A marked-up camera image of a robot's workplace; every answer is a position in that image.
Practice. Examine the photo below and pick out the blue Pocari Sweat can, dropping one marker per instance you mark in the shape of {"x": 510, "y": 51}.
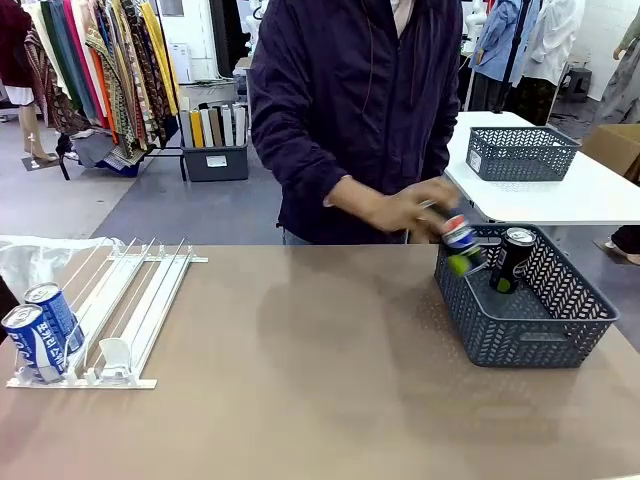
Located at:
{"x": 60, "y": 310}
{"x": 35, "y": 340}

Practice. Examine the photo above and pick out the yellow hanging cloth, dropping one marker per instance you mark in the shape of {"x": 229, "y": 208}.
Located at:
{"x": 160, "y": 55}

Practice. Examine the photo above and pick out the patterned hanging cloth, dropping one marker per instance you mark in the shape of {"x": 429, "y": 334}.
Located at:
{"x": 125, "y": 75}

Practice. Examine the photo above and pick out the white hanging coat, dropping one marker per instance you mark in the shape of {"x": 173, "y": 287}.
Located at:
{"x": 552, "y": 40}

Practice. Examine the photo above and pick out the mannequin in grey dress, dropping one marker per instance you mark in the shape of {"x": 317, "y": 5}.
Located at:
{"x": 622, "y": 85}

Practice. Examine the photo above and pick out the black Pepsi lime can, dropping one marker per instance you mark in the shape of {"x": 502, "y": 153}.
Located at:
{"x": 512, "y": 260}
{"x": 459, "y": 237}

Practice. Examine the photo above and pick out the white board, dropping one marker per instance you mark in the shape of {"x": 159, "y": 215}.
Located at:
{"x": 227, "y": 126}
{"x": 206, "y": 128}

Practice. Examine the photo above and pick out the person's left hand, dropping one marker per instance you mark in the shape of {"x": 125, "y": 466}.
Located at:
{"x": 435, "y": 190}

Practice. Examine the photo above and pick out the black stool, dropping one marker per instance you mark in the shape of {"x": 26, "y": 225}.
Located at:
{"x": 576, "y": 82}

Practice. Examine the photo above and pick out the clear plastic sheet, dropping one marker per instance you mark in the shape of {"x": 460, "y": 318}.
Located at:
{"x": 30, "y": 260}

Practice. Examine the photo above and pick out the white table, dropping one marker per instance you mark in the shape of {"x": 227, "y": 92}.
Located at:
{"x": 575, "y": 200}

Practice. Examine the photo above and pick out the blue hanging shirt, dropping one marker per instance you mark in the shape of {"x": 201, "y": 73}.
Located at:
{"x": 500, "y": 40}

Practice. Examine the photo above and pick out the grey plastic lattice basket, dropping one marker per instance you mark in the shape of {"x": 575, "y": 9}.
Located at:
{"x": 525, "y": 335}
{"x": 520, "y": 160}

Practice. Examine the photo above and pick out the light blue jeans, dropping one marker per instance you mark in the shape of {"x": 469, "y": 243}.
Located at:
{"x": 295, "y": 237}

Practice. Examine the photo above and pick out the person's right forearm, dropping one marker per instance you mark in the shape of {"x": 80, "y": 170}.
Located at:
{"x": 350, "y": 197}

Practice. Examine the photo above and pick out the pile of clothes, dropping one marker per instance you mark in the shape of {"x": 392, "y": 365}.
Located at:
{"x": 100, "y": 155}

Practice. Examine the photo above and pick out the brown board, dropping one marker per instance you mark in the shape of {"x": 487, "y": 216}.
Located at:
{"x": 216, "y": 127}

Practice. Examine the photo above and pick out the grey storage bin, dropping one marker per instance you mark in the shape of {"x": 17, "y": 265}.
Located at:
{"x": 215, "y": 162}

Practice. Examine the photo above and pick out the yellow board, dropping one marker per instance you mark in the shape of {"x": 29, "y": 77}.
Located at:
{"x": 197, "y": 129}

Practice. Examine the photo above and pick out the black clothes rack frame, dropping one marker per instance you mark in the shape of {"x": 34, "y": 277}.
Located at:
{"x": 165, "y": 156}

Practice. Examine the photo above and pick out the person in dark purple jacket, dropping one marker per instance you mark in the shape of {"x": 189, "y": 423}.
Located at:
{"x": 325, "y": 100}

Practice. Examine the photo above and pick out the white can dispenser rack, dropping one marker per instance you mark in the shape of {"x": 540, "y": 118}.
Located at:
{"x": 150, "y": 300}

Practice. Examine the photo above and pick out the green hanging cloth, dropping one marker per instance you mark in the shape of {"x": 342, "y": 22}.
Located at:
{"x": 65, "y": 50}

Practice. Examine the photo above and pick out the bystander's foot in shoe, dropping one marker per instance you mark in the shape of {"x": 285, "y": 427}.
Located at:
{"x": 625, "y": 245}

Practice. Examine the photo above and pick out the orange hanging cloth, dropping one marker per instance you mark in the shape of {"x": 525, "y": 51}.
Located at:
{"x": 102, "y": 95}

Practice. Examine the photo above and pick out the cardboard box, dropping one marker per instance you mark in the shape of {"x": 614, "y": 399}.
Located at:
{"x": 612, "y": 147}

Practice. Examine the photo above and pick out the mannequin with maroon top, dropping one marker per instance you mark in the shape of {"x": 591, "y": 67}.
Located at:
{"x": 12, "y": 40}

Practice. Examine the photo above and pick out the person's right hand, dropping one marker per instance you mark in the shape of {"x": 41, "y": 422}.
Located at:
{"x": 405, "y": 212}

